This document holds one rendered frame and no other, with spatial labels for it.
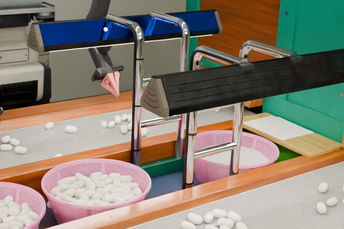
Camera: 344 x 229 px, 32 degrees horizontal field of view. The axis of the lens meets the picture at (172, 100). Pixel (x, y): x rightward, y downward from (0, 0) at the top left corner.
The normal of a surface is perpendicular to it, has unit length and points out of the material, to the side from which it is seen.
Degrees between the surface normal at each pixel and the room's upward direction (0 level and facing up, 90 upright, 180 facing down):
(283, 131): 0
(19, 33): 98
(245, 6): 90
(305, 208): 0
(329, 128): 90
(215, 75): 58
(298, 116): 90
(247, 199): 0
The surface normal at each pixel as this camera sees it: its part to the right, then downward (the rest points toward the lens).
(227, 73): 0.52, -0.27
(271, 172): 0.05, -0.95
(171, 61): -0.81, 0.14
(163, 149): 0.58, 0.28
